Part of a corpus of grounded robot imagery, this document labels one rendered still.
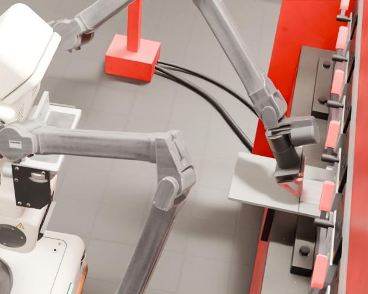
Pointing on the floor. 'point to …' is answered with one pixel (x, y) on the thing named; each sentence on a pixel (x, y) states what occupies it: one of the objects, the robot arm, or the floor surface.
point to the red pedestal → (132, 49)
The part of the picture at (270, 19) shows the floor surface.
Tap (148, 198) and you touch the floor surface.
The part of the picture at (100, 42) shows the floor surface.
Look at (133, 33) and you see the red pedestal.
